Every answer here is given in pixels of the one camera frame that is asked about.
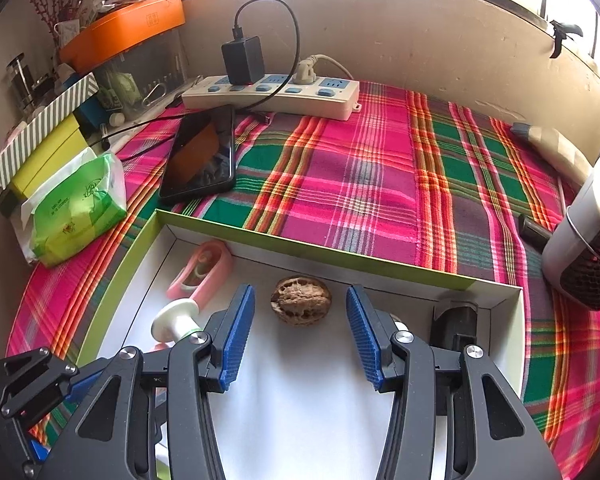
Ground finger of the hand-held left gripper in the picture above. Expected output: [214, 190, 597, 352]
[0, 348, 98, 428]
[27, 437, 51, 466]

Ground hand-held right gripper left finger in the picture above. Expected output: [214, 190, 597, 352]
[32, 284, 257, 480]

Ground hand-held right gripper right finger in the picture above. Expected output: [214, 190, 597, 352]
[346, 284, 563, 480]

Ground green white spool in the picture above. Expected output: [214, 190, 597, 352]
[150, 299, 203, 348]

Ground brown walnut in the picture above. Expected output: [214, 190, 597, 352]
[270, 276, 332, 328]

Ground pink grey plastic clip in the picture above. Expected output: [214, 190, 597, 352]
[166, 241, 232, 311]

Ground green white cardboard box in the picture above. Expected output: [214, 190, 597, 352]
[75, 208, 527, 480]

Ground black rectangular device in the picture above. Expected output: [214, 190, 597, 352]
[431, 301, 479, 416]

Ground pink green plaid tablecloth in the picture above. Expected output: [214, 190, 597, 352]
[5, 77, 600, 480]

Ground green tissue pack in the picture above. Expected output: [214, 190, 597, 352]
[20, 147, 128, 268]

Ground black smartphone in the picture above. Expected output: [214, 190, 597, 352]
[158, 105, 237, 206]

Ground yellow cardboard box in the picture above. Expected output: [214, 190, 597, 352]
[7, 112, 88, 201]

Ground white power strip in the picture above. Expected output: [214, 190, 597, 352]
[181, 74, 363, 121]

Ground small grey desk fan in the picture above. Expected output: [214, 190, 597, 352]
[541, 142, 600, 312]

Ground small blue box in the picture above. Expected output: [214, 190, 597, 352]
[75, 95, 106, 128]

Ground grey striped box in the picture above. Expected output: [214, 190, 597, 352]
[0, 72, 101, 188]

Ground black charger adapter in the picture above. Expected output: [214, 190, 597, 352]
[221, 25, 266, 85]

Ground clear plastic container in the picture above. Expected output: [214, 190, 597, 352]
[97, 27, 187, 121]

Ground orange box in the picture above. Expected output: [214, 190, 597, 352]
[59, 0, 187, 75]

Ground red flower branches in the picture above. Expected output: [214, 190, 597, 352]
[20, 0, 63, 43]

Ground white plug with cord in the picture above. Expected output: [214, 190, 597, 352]
[294, 54, 351, 86]

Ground black charger cable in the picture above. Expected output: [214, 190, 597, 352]
[232, 0, 301, 126]

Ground glass jar with metal frame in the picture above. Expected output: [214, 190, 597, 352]
[5, 57, 37, 116]

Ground black window handle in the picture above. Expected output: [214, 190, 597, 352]
[550, 20, 585, 59]

